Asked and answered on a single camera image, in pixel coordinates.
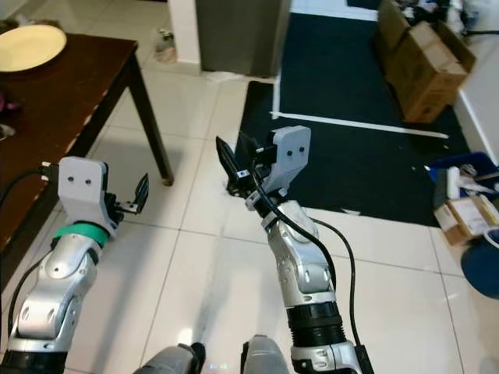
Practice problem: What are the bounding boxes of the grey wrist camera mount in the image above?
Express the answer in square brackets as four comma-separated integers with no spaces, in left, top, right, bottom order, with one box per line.
[253,125,312,196]
[58,156,111,235]

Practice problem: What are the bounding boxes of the white bottle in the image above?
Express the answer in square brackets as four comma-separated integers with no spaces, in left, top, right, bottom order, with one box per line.
[444,167,470,205]

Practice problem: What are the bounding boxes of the grey metal cabinet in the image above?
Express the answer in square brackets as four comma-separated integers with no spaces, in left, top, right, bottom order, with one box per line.
[196,0,292,78]

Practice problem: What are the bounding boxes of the grey left robot leg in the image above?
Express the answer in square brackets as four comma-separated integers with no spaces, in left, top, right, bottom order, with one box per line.
[133,342,208,374]

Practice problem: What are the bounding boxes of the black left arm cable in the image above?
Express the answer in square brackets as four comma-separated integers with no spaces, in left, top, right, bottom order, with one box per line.
[0,165,62,344]

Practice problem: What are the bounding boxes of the grey right robot leg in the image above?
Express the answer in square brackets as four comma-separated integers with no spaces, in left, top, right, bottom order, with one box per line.
[239,335,291,374]

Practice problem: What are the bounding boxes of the dark floor mat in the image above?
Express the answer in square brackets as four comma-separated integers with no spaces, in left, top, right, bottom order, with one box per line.
[236,0,478,228]

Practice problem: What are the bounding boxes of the small cardboard box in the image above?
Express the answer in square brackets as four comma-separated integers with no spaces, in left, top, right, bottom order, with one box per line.
[434,194,499,247]

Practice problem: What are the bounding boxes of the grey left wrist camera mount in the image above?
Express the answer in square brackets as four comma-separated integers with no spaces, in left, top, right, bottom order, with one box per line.
[58,156,111,235]

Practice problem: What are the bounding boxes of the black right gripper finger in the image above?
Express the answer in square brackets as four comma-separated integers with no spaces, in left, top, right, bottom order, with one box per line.
[239,132,262,171]
[217,137,242,192]

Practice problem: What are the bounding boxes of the dark blue bucket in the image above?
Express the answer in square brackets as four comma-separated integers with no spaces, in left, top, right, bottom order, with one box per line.
[459,228,499,302]

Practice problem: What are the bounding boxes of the dark brown wooden table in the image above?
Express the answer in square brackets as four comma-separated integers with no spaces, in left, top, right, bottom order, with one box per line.
[0,31,175,291]

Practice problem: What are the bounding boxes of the large brown cardboard box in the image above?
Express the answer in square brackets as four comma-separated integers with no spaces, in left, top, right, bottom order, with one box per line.
[373,0,477,125]

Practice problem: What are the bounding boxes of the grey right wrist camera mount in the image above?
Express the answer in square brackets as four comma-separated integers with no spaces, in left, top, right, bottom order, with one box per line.
[253,125,312,196]

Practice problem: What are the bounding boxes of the cream round plate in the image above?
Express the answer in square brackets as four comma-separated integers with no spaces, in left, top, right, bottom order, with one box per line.
[0,24,69,73]

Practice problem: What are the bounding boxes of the grey robot leg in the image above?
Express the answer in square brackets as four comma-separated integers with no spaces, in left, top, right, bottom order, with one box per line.
[239,335,291,374]
[133,342,208,374]

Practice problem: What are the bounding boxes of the blue plastic container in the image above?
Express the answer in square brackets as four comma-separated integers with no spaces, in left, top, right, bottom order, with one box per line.
[426,152,499,196]

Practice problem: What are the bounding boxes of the small glass jar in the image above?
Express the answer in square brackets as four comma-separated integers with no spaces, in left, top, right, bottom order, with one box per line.
[155,28,178,65]

